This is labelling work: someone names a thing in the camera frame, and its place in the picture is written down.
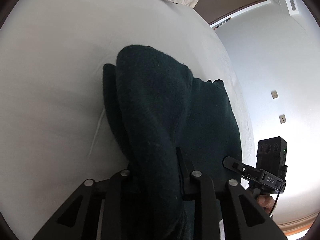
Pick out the lower wall socket plate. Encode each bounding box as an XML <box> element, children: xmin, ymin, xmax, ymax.
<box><xmin>279</xmin><ymin>114</ymin><xmax>286</xmax><ymax>124</ymax></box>

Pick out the upper wall switch plate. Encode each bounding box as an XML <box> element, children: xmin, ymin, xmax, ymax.
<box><xmin>271</xmin><ymin>90</ymin><xmax>279</xmax><ymax>99</ymax></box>

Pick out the white bed sheet mattress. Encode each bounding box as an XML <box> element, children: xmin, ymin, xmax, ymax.
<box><xmin>1</xmin><ymin>0</ymin><xmax>255</xmax><ymax>239</ymax></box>

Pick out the dark green knit sweater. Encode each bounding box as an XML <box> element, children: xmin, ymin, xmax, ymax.
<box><xmin>103</xmin><ymin>45</ymin><xmax>242</xmax><ymax>239</ymax></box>

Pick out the black thin cable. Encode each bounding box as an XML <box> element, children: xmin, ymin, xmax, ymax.
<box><xmin>268</xmin><ymin>166</ymin><xmax>288</xmax><ymax>219</ymax></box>

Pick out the person's right hand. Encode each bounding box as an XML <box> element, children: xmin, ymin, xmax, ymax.
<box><xmin>257</xmin><ymin>195</ymin><xmax>275</xmax><ymax>215</ymax></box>

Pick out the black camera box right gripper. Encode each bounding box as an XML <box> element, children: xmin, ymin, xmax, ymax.
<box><xmin>255</xmin><ymin>137</ymin><xmax>287</xmax><ymax>179</ymax></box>

